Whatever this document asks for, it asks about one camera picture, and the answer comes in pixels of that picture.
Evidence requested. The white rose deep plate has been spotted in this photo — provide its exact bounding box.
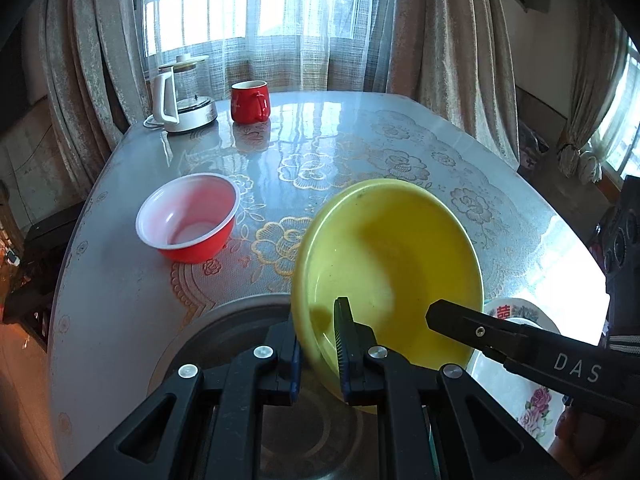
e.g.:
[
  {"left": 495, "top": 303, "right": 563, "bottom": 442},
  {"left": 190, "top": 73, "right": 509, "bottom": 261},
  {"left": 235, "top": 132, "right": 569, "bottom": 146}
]
[{"left": 491, "top": 316, "right": 569, "bottom": 451}]

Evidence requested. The stainless steel bowl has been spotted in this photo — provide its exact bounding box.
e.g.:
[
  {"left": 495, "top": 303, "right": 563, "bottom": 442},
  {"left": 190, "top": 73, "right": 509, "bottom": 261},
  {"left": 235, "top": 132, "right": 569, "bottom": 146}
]
[{"left": 148, "top": 294, "right": 378, "bottom": 479}]

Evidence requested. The yellow plastic bowl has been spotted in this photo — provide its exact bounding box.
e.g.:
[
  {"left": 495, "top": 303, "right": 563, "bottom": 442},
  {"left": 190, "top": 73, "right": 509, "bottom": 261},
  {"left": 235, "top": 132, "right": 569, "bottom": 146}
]
[{"left": 291, "top": 179, "right": 484, "bottom": 398}]

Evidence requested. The red plastic bowl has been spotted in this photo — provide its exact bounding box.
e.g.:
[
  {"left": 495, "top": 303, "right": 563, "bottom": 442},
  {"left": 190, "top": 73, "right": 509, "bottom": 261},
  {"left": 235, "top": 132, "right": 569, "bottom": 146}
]
[{"left": 136, "top": 172, "right": 240, "bottom": 264}]

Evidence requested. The large white dragon plate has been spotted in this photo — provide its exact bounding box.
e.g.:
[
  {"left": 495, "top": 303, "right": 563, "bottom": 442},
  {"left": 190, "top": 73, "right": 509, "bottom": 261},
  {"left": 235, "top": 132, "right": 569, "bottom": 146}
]
[{"left": 468, "top": 298, "right": 563, "bottom": 419}]

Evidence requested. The person's right hand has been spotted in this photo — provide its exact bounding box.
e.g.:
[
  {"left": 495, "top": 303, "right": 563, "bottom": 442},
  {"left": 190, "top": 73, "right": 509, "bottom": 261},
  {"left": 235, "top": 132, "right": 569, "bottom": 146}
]
[{"left": 549, "top": 402, "right": 639, "bottom": 479}]

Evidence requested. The red mug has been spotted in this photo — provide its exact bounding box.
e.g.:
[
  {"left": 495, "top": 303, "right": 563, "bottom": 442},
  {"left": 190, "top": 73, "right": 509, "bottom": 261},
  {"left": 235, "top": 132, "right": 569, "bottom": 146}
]
[{"left": 231, "top": 80, "right": 271, "bottom": 125}]

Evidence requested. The glass electric kettle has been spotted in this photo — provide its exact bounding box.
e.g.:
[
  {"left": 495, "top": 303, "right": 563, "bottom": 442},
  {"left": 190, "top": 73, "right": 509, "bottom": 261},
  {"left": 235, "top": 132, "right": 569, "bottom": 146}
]
[{"left": 144, "top": 52, "right": 217, "bottom": 133}]

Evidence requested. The beige curtain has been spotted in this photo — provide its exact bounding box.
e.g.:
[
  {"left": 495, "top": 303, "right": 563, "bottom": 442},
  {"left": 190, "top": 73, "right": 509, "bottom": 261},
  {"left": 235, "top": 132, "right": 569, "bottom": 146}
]
[{"left": 386, "top": 0, "right": 520, "bottom": 168}]

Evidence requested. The right window curtain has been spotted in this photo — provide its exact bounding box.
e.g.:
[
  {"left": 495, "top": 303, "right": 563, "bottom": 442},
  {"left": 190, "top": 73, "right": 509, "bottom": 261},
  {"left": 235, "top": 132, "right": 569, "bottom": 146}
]
[{"left": 556, "top": 0, "right": 629, "bottom": 178}]

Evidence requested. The sheer white curtain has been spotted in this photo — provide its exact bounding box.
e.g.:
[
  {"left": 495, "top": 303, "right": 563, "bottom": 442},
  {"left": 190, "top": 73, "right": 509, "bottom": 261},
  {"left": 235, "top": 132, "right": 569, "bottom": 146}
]
[{"left": 140, "top": 0, "right": 396, "bottom": 100}]

